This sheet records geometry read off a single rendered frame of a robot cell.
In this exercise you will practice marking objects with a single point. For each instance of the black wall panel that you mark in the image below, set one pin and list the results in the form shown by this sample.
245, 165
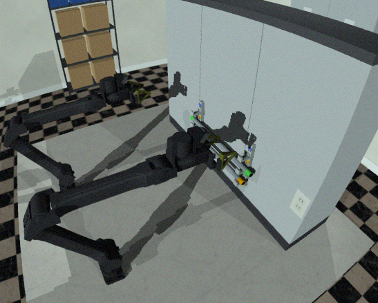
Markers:
300, 86

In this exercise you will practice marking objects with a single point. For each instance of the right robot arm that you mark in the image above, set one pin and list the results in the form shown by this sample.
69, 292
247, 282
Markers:
40, 221

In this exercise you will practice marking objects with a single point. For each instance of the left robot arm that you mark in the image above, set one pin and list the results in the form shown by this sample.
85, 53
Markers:
93, 102

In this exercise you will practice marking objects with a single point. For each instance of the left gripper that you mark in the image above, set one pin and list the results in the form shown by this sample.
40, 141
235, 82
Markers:
131, 98

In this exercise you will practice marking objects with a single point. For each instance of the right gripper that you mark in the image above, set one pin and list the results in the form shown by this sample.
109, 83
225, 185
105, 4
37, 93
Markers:
221, 162

